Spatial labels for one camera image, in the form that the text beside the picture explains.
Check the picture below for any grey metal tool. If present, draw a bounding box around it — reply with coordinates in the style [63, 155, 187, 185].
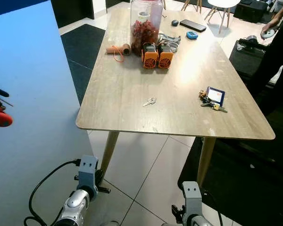
[159, 32, 181, 48]

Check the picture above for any person's right hand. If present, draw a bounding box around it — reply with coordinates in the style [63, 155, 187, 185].
[270, 16, 283, 32]

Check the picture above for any dark blue carpet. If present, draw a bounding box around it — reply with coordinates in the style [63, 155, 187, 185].
[60, 24, 107, 105]

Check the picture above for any black bag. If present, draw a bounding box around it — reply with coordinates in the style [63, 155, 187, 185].
[233, 0, 270, 24]

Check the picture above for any orange and black fan unit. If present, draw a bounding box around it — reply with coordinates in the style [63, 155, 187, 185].
[157, 43, 175, 69]
[141, 43, 159, 69]

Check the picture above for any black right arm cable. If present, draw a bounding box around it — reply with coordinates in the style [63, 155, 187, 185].
[201, 188, 223, 226]

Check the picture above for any brown roll with orange cord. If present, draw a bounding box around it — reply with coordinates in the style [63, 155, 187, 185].
[106, 43, 131, 63]

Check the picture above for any white handheld controller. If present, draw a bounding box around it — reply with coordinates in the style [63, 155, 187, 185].
[260, 28, 276, 40]

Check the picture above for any clear jar with red lid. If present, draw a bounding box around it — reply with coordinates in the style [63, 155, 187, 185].
[130, 0, 164, 55]

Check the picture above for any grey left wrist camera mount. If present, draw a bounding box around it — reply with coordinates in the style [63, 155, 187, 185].
[78, 155, 99, 189]

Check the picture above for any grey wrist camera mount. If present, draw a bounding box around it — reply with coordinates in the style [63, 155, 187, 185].
[182, 181, 202, 216]
[78, 155, 99, 189]

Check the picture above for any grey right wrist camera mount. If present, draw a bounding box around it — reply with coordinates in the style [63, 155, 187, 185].
[182, 181, 202, 216]

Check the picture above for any red rounded object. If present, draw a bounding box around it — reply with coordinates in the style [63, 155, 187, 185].
[0, 105, 13, 128]

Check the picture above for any white chair with wooden legs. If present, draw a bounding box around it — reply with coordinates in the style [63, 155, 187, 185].
[182, 0, 203, 14]
[204, 0, 241, 34]

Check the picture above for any black hard case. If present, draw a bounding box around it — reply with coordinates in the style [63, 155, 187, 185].
[229, 39, 269, 78]

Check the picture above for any clear tape ring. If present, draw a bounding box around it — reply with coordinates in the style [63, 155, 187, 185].
[164, 41, 179, 51]

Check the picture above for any single silver key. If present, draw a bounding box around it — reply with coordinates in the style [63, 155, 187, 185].
[142, 97, 158, 107]

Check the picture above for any black door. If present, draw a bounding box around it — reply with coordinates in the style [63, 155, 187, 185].
[51, 0, 94, 29]

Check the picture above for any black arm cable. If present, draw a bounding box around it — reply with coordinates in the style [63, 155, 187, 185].
[201, 188, 223, 226]
[25, 159, 82, 226]

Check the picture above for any black floor mat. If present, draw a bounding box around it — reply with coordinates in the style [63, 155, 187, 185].
[178, 137, 283, 226]

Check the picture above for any person in black clothes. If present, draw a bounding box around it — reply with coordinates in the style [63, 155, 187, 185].
[255, 0, 283, 113]

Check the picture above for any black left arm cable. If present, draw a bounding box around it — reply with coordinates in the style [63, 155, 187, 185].
[25, 159, 82, 226]

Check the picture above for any key bunch with card holder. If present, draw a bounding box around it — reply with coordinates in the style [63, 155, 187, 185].
[199, 87, 228, 113]

